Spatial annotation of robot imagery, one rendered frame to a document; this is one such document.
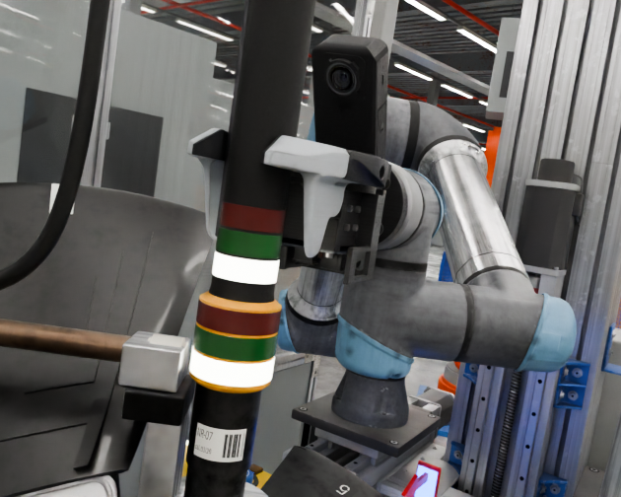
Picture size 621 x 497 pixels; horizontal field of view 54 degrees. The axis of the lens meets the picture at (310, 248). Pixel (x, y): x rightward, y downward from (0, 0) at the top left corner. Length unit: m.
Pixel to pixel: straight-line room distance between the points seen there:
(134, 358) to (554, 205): 0.92
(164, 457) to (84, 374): 0.08
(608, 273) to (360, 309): 0.74
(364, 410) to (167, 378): 0.87
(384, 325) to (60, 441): 0.30
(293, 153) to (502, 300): 0.35
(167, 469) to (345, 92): 0.25
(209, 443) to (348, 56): 0.24
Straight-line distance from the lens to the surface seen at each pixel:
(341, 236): 0.38
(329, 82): 0.41
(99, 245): 0.45
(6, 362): 0.41
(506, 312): 0.59
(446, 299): 0.57
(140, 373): 0.32
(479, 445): 1.23
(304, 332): 1.12
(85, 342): 0.34
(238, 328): 0.30
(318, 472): 0.59
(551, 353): 0.61
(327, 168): 0.31
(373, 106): 0.41
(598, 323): 1.23
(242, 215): 0.30
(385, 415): 1.18
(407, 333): 0.56
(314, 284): 1.05
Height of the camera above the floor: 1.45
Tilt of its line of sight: 5 degrees down
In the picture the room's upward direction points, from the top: 8 degrees clockwise
